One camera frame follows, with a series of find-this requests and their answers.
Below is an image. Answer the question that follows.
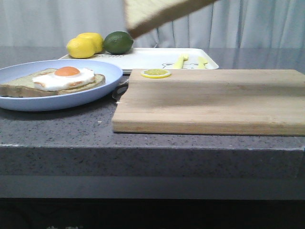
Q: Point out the green lime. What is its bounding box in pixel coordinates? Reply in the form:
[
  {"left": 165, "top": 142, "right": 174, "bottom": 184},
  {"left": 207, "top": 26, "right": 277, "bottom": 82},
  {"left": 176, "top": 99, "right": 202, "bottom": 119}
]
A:
[{"left": 103, "top": 31, "right": 134, "bottom": 54}]

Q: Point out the metal cutting board handle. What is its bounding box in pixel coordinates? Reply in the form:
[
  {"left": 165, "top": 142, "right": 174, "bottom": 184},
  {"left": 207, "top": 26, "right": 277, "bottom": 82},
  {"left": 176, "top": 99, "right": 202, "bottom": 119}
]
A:
[{"left": 112, "top": 79, "right": 129, "bottom": 103}]

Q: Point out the white serving tray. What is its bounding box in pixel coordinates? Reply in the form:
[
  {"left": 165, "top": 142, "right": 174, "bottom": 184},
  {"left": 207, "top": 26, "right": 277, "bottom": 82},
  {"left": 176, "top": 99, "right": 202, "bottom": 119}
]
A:
[{"left": 58, "top": 47, "right": 220, "bottom": 71}]

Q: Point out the fried egg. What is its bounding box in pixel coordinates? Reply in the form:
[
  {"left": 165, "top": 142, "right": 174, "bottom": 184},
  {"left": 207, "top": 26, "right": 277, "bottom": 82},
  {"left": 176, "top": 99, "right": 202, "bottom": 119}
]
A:
[{"left": 32, "top": 66, "right": 95, "bottom": 91}]

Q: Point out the light blue plate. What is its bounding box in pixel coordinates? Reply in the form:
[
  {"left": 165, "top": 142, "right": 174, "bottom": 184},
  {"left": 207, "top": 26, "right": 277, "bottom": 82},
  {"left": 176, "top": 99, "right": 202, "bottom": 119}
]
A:
[{"left": 0, "top": 59, "right": 123, "bottom": 112}]

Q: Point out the front yellow lemon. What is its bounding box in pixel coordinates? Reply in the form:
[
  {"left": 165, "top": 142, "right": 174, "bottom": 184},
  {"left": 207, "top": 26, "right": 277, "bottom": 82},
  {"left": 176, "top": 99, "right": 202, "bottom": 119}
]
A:
[{"left": 66, "top": 38, "right": 96, "bottom": 59}]

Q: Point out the yellow plastic fork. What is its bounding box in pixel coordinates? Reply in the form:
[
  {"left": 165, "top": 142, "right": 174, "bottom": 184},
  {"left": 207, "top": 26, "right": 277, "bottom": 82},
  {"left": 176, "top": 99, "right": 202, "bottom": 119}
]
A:
[{"left": 173, "top": 53, "right": 189, "bottom": 69}]

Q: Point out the rear yellow lemon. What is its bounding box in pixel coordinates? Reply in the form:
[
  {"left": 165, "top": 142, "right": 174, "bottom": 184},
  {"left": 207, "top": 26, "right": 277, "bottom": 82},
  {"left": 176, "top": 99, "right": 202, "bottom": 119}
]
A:
[{"left": 77, "top": 32, "right": 104, "bottom": 54}]

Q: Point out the bread slice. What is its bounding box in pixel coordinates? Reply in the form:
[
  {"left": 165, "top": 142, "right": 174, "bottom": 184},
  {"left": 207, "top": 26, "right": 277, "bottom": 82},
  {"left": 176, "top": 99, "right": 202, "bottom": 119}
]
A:
[
  {"left": 0, "top": 68, "right": 106, "bottom": 98},
  {"left": 123, "top": 0, "right": 215, "bottom": 39}
]

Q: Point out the wooden cutting board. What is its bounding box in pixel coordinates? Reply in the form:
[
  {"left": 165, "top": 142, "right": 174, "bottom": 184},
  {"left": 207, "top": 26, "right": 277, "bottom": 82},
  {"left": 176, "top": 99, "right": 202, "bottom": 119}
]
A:
[{"left": 112, "top": 69, "right": 305, "bottom": 136}]

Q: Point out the yellow plastic knife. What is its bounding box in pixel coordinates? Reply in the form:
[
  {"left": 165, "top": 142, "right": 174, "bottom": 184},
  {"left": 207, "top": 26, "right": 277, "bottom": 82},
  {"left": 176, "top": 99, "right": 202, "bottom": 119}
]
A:
[{"left": 197, "top": 56, "right": 208, "bottom": 69}]

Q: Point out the yellow lemon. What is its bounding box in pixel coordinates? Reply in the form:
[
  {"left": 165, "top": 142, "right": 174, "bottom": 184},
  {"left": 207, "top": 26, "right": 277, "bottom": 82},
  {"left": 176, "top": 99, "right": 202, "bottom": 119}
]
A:
[
  {"left": 66, "top": 38, "right": 96, "bottom": 59},
  {"left": 77, "top": 32, "right": 104, "bottom": 54}
]

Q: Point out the white curtain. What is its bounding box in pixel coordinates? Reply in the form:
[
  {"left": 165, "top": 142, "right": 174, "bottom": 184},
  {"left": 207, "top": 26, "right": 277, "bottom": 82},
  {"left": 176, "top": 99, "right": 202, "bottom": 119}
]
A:
[{"left": 0, "top": 0, "right": 305, "bottom": 49}]

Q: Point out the lemon slice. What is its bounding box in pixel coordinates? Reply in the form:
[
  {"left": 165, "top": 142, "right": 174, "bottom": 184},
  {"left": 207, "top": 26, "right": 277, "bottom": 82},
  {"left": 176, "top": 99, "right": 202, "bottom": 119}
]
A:
[{"left": 141, "top": 69, "right": 171, "bottom": 79}]

